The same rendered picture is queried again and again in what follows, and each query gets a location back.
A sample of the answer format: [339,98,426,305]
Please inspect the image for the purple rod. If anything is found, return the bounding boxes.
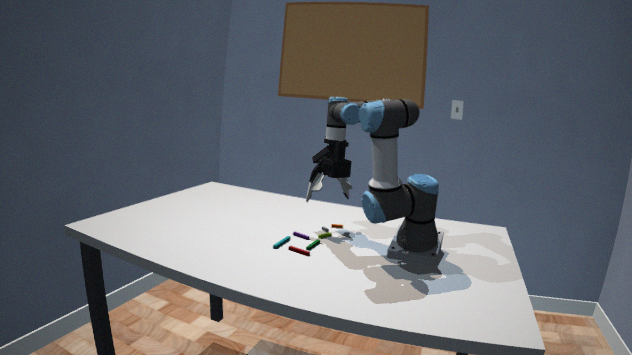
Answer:
[293,232,309,240]

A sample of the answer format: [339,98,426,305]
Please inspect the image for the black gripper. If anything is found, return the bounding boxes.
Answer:
[306,138,352,202]

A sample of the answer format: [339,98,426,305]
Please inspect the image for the turquoise rod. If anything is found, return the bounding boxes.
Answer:
[273,236,291,249]

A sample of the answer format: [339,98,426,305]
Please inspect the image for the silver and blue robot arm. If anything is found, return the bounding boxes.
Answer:
[326,97,439,252]

